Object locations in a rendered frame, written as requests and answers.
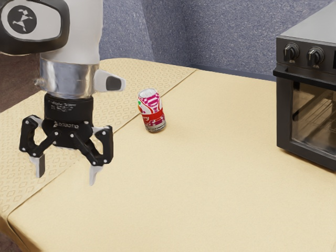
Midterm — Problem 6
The black countertop oven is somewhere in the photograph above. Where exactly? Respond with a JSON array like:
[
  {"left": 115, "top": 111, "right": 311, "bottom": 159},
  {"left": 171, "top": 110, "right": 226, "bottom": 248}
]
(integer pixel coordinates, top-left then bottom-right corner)
[{"left": 272, "top": 3, "right": 336, "bottom": 171}]

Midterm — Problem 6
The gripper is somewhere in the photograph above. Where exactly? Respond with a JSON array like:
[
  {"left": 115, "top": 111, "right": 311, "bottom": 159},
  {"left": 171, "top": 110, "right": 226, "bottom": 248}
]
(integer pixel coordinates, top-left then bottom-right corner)
[{"left": 18, "top": 93, "right": 114, "bottom": 186}]

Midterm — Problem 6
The red and white drink can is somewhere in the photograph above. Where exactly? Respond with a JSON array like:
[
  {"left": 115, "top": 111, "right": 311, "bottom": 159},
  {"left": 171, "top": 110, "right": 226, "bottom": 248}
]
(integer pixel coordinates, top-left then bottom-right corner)
[{"left": 138, "top": 88, "right": 167, "bottom": 133}]

